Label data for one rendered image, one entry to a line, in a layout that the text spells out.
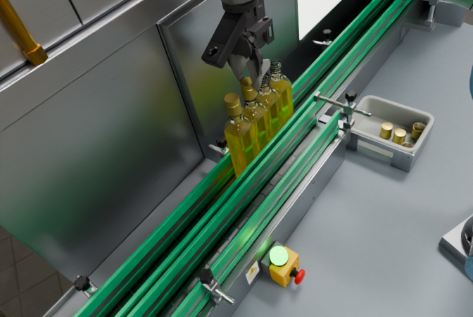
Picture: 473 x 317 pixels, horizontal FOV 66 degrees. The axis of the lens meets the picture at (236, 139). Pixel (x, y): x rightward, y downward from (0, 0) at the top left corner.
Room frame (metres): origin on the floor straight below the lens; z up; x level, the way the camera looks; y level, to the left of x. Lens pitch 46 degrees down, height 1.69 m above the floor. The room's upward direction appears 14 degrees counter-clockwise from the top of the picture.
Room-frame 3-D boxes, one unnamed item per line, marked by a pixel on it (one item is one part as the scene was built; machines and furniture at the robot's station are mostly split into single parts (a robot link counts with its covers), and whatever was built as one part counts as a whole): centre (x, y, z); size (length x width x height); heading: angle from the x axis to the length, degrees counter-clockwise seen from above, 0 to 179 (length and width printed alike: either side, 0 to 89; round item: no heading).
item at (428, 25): (1.16, -0.79, 0.90); 0.17 x 0.05 x 0.23; 41
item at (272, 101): (0.71, -0.10, 0.99); 0.06 x 0.06 x 0.21; 41
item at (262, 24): (0.69, -0.08, 1.30); 0.09 x 0.08 x 0.12; 130
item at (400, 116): (0.74, -0.46, 0.80); 0.22 x 0.17 x 0.09; 41
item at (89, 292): (0.38, 0.39, 0.94); 0.07 x 0.04 x 0.13; 41
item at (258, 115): (0.67, -0.06, 0.99); 0.06 x 0.06 x 0.21; 40
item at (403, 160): (0.76, -0.45, 0.79); 0.27 x 0.17 x 0.08; 41
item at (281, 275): (0.40, -0.03, 0.79); 0.07 x 0.07 x 0.07; 41
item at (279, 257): (0.40, -0.03, 0.84); 0.05 x 0.05 x 0.03
